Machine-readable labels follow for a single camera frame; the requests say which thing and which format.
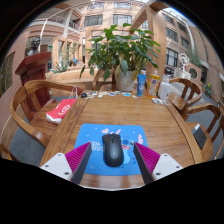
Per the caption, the white outdoor sculpture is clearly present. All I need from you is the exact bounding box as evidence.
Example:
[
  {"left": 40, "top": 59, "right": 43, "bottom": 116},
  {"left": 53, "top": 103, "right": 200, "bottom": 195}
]
[{"left": 178, "top": 52, "right": 191, "bottom": 72}]

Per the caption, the wooden chair behind plant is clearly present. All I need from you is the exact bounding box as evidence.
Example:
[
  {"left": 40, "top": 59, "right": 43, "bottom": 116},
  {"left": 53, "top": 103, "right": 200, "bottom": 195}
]
[{"left": 91, "top": 68, "right": 116, "bottom": 92}]

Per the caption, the wooden armchair with red bag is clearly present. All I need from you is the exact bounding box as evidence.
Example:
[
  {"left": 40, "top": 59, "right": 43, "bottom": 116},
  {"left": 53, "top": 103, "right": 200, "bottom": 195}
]
[{"left": 9, "top": 79, "right": 86, "bottom": 148}]

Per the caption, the blue cartoon mouse pad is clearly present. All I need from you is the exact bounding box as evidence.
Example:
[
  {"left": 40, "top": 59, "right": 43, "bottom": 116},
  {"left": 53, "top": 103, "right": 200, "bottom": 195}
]
[{"left": 73, "top": 123, "right": 149, "bottom": 177}]

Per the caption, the dark bust statue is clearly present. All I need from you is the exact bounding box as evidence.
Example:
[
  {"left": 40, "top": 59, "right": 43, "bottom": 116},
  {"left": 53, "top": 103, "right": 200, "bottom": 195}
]
[{"left": 25, "top": 35, "right": 42, "bottom": 57}]

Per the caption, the wooden armchair with empty seat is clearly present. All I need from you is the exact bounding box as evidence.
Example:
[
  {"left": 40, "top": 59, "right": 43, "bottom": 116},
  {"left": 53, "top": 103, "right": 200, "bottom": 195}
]
[{"left": 167, "top": 77, "right": 203, "bottom": 116}]

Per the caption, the blue tube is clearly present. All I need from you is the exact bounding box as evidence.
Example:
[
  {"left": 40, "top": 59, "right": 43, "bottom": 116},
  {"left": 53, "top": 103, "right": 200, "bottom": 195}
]
[{"left": 136, "top": 73, "right": 147, "bottom": 98}]

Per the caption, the white pump bottle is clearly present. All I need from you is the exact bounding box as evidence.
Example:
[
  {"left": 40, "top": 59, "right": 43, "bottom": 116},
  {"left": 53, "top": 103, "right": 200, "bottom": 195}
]
[{"left": 157, "top": 75, "right": 172, "bottom": 100}]

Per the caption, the spiky green aloe plant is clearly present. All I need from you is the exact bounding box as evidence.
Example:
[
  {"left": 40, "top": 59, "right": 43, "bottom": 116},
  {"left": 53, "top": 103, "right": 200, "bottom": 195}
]
[{"left": 51, "top": 59, "right": 71, "bottom": 74}]

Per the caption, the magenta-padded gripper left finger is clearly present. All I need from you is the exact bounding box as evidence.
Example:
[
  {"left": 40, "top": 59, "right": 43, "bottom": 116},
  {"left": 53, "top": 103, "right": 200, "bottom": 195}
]
[{"left": 39, "top": 142, "right": 93, "bottom": 185}]

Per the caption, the black computer mouse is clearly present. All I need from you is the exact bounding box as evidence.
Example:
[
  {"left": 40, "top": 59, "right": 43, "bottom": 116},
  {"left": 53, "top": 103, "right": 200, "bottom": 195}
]
[{"left": 101, "top": 133, "right": 125, "bottom": 168}]

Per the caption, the dark red wooden pedestal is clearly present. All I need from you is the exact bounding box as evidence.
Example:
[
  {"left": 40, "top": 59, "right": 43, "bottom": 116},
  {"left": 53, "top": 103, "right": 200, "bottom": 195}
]
[{"left": 14, "top": 51, "right": 53, "bottom": 113}]

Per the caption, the red and white bag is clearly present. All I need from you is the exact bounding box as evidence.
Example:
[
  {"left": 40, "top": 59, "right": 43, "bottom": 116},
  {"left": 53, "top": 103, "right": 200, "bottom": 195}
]
[{"left": 45, "top": 86, "right": 79, "bottom": 125}]

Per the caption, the yellow liquid soap bottle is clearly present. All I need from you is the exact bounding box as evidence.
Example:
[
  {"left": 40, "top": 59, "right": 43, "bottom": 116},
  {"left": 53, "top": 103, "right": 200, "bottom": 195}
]
[{"left": 146, "top": 73, "right": 161, "bottom": 98}]

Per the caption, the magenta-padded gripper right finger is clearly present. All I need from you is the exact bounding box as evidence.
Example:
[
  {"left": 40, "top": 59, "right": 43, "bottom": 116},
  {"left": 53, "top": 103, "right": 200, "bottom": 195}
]
[{"left": 132, "top": 142, "right": 184, "bottom": 186}]

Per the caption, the yellow flowering plant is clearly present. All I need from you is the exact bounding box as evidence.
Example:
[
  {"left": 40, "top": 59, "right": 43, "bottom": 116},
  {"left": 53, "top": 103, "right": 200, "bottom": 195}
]
[{"left": 204, "top": 83, "right": 214, "bottom": 98}]

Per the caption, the black notebook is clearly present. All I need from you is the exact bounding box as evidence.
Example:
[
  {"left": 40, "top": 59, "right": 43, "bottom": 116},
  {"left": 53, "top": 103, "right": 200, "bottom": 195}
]
[{"left": 192, "top": 123, "right": 208, "bottom": 150}]

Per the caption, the green plant in white pot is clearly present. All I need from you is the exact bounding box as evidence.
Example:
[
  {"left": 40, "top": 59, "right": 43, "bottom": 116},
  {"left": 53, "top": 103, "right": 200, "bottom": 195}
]
[{"left": 79, "top": 23, "right": 161, "bottom": 92}]

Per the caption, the wooden armchair with black notebook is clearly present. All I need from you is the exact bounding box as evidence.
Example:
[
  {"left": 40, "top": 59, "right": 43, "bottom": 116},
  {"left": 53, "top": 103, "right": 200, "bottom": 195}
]
[{"left": 181, "top": 102, "right": 224, "bottom": 163}]

